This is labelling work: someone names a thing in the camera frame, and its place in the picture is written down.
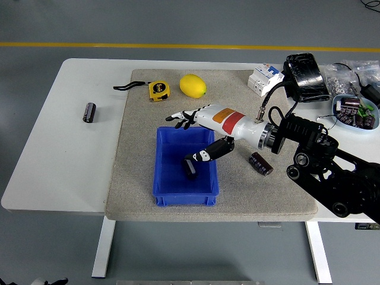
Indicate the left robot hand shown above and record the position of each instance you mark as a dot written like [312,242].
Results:
[59,281]

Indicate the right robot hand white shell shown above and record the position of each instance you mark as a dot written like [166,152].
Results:
[228,121]

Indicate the black cylindrical battery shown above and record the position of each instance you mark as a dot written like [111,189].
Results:
[89,112]
[365,121]
[260,163]
[346,117]
[350,104]
[190,169]

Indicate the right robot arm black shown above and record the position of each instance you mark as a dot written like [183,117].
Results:
[326,166]

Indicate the blue plastic box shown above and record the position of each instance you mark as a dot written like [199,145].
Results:
[172,178]

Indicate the yellow lemon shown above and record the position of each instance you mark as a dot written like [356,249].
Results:
[192,86]

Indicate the white table leg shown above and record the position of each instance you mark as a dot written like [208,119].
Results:
[319,252]
[104,252]

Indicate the white circuit breaker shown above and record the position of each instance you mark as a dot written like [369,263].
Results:
[262,77]

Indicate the grey-brown mat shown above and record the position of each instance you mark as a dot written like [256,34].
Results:
[237,193]

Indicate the yellow tape measure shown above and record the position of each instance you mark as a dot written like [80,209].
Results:
[159,90]

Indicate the black wrapped pedal device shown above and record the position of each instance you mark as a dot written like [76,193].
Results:
[305,74]

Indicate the clear bag of washers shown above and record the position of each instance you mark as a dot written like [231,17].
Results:
[338,80]

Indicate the green small parts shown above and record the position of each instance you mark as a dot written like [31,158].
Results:
[364,110]

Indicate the black power adapter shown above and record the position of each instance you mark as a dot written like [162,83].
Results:
[372,93]

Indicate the light blue bowl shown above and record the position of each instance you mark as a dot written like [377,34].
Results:
[376,111]

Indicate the clear plastic bag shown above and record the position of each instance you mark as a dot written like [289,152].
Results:
[368,69]

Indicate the black table control panel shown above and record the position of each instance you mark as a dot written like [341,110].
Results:
[363,226]

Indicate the grey under-table bracket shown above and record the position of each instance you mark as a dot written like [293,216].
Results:
[269,224]

